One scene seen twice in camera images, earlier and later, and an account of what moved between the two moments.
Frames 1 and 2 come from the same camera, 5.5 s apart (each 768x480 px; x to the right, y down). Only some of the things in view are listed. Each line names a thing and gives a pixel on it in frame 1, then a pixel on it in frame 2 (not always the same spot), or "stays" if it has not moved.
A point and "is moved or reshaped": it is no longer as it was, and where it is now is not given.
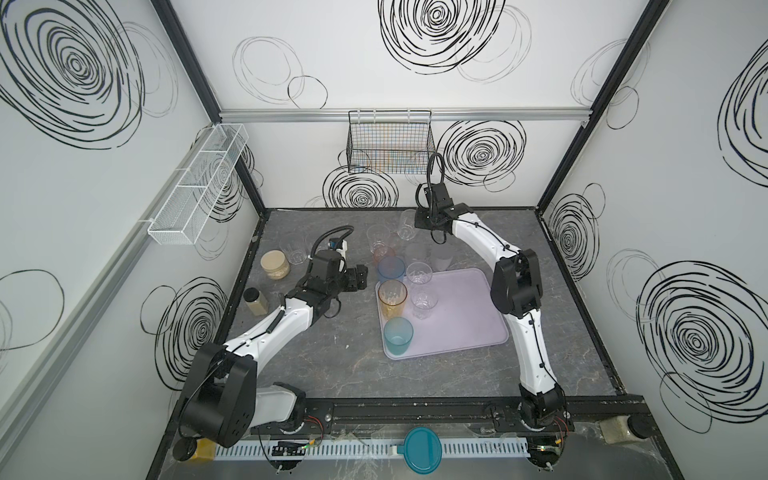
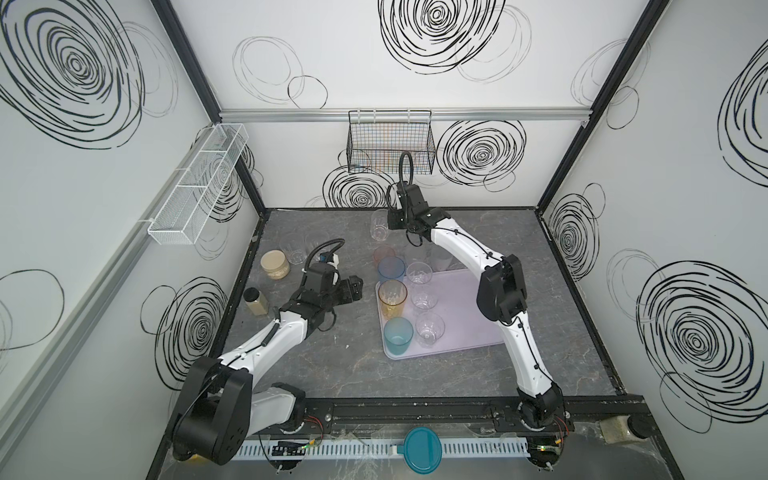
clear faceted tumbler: x=406 y=230 is moved or reshaped
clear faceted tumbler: x=296 y=251 stays
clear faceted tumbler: x=423 y=301 stays
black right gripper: x=428 y=218 → x=397 y=215
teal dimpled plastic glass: x=398 y=332 stays
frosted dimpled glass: x=417 y=250 stays
